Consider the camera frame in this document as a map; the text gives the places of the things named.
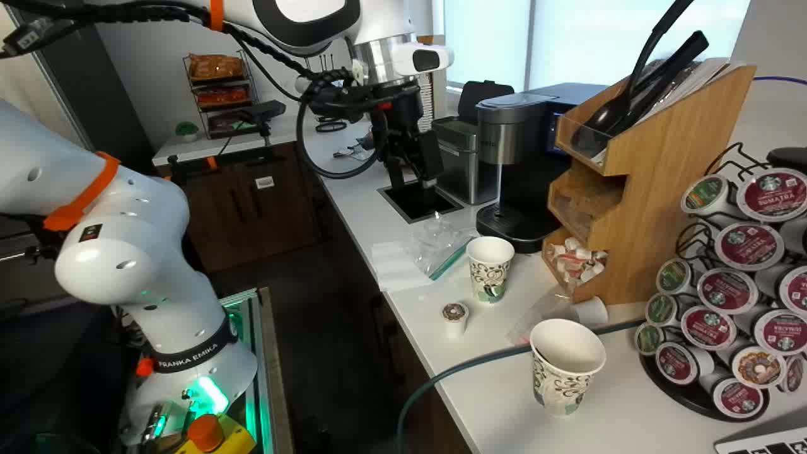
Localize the black tongs in organizer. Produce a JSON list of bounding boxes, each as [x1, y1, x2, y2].
[[574, 0, 709, 156]]

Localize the coffee pod carousel rack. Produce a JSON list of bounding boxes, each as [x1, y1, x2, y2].
[[633, 144, 807, 420]]

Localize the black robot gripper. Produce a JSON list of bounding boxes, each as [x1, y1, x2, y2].
[[371, 80, 443, 186]]

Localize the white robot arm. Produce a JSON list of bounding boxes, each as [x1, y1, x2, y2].
[[0, 0, 451, 447]]

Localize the black coffee machine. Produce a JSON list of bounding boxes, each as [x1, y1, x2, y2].
[[478, 84, 601, 251]]

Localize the single coffee pod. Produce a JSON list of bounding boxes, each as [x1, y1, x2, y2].
[[443, 303, 473, 338]]

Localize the snack shelf rack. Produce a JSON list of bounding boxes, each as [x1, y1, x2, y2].
[[183, 52, 285, 139]]

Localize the clear plastic bag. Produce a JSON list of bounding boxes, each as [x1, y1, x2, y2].
[[406, 220, 473, 279]]

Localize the patterned paper cup far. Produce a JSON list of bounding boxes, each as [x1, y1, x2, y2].
[[466, 238, 516, 303]]

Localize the yellow emergency stop box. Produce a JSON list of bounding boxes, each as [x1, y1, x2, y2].
[[174, 417, 256, 454]]

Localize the patterned paper cup near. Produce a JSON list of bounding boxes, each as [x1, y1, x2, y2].
[[528, 318, 609, 417]]

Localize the stainless steel waste bin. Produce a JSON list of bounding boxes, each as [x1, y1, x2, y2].
[[435, 118, 495, 205]]

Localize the dark power cable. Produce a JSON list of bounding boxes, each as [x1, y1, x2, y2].
[[392, 314, 646, 454]]

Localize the wooden condiment organizer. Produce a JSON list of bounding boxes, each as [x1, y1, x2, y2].
[[543, 64, 756, 306]]

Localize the patterned paper cup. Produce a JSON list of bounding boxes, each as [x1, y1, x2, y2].
[[528, 318, 609, 417], [466, 238, 516, 303]]

